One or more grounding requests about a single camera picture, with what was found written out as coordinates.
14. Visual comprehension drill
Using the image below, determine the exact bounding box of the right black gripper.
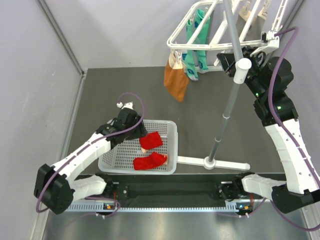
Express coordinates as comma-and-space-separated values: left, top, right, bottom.
216, 45, 265, 99

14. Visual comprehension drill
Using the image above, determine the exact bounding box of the red sock back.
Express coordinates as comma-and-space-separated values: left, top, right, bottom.
139, 131, 163, 154

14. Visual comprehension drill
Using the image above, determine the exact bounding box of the red sock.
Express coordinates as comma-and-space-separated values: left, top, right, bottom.
139, 131, 163, 154
133, 152, 168, 171

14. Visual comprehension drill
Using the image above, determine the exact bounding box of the red sock front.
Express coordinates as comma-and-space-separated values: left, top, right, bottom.
133, 152, 168, 171

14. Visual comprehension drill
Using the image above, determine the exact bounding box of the mint green patterned sock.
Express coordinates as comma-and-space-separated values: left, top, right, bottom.
194, 9, 211, 73

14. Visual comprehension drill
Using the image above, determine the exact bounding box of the white clip sock hanger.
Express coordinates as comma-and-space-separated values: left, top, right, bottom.
166, 0, 288, 71

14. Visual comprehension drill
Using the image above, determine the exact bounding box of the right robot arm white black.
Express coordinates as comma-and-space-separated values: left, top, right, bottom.
233, 46, 320, 214

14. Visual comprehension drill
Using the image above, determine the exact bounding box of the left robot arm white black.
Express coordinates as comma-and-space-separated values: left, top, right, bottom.
34, 102, 147, 215

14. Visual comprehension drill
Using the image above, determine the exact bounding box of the grey drying rack stand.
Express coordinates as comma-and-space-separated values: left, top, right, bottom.
176, 0, 252, 170

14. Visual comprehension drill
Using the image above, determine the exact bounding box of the white plastic laundry basket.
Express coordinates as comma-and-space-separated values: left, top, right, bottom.
97, 119, 178, 175

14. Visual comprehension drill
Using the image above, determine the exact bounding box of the beige cuffed sock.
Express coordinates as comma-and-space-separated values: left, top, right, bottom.
238, 6, 251, 22

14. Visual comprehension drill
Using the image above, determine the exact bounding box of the orange brown sock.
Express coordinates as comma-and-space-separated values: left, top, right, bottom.
163, 49, 189, 103

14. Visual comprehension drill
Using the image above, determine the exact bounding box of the grey beige sock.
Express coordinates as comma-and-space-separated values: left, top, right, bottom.
257, 5, 269, 21

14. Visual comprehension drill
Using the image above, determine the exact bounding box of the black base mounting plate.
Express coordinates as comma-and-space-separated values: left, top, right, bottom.
84, 181, 253, 202

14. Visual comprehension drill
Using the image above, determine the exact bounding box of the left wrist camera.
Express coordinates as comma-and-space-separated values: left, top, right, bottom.
116, 101, 134, 110

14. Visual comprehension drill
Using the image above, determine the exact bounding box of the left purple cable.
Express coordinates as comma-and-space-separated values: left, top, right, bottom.
35, 92, 145, 218

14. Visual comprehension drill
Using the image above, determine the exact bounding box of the purple cable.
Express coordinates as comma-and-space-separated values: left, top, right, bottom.
35, 92, 145, 218
267, 26, 320, 231

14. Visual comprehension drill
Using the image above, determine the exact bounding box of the grey slotted cable duct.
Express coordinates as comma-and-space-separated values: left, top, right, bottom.
65, 200, 250, 213

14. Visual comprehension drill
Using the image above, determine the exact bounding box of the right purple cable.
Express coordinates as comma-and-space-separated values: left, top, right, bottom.
267, 26, 320, 231

